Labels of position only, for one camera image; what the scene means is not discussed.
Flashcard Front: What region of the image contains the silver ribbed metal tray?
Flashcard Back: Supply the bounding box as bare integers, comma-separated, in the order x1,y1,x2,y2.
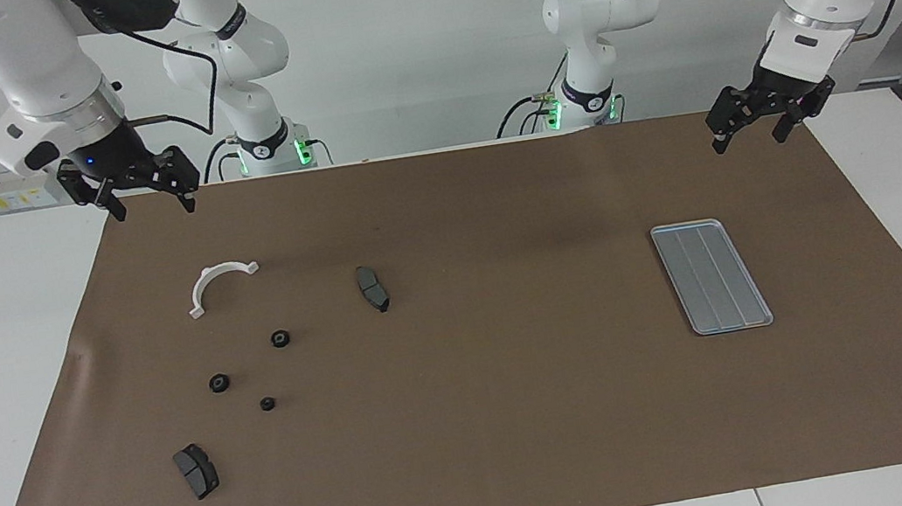
649,211,776,342

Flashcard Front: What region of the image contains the long curved grey brake pad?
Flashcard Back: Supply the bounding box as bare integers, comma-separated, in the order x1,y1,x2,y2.
353,262,393,317

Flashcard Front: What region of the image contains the short grey brake pad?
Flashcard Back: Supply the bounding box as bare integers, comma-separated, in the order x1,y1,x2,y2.
171,440,223,504

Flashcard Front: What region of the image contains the brown paper table mat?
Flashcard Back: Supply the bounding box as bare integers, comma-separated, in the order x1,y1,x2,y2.
0,82,902,506

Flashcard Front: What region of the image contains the black base power cable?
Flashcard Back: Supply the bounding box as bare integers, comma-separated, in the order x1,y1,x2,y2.
198,135,247,184
486,52,579,140

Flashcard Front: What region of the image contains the white half ring clamp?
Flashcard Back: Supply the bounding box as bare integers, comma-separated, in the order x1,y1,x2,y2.
182,257,267,321

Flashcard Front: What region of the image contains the white wall outlet box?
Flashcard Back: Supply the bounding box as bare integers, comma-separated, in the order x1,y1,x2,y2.
0,170,70,214

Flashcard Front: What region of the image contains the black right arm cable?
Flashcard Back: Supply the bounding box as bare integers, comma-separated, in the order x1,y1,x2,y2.
62,0,228,156

